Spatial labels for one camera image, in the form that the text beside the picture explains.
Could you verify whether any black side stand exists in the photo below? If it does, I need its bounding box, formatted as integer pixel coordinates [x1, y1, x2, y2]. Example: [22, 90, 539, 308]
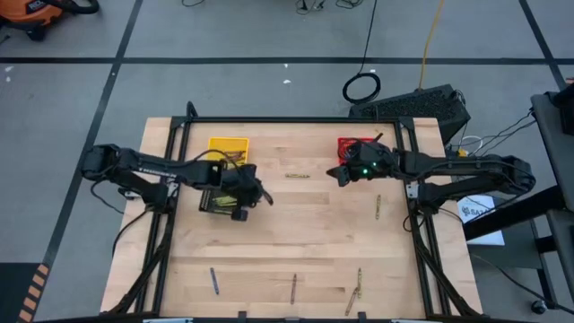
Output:
[461, 78, 574, 310]

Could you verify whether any black orange hazard mat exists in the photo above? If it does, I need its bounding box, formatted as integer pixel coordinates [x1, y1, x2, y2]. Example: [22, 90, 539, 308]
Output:
[0, 262, 51, 323]

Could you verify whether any white paper sheet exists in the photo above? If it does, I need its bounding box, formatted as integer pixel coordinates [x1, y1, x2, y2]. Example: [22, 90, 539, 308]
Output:
[457, 195, 506, 247]

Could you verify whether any black plastic basket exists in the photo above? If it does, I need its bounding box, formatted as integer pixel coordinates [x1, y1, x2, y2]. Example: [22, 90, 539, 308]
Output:
[198, 186, 248, 216]

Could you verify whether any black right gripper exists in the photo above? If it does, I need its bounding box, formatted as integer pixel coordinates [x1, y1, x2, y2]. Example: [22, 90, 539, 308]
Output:
[326, 139, 398, 188]

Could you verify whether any black computer tower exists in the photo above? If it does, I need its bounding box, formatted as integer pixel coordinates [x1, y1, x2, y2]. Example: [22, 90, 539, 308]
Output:
[348, 83, 472, 144]

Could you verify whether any orange shop vacuum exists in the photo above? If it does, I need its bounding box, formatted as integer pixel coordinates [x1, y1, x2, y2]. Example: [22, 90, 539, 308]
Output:
[0, 0, 100, 42]

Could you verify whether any black coiled cable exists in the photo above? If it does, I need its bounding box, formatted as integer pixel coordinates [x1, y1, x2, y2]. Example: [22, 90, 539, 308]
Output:
[342, 0, 382, 105]

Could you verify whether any yellow plastic basket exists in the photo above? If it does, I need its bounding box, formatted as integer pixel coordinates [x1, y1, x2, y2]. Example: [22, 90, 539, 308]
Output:
[206, 135, 251, 167]

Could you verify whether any yellow hanging cable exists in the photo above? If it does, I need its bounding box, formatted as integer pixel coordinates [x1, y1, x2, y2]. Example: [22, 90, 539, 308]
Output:
[417, 0, 446, 90]

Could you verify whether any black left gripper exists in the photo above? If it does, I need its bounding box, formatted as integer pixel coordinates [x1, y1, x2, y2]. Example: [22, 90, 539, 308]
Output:
[219, 161, 266, 223]

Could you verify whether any red plastic basket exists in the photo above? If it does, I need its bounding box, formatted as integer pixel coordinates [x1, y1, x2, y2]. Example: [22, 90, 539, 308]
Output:
[336, 136, 376, 166]

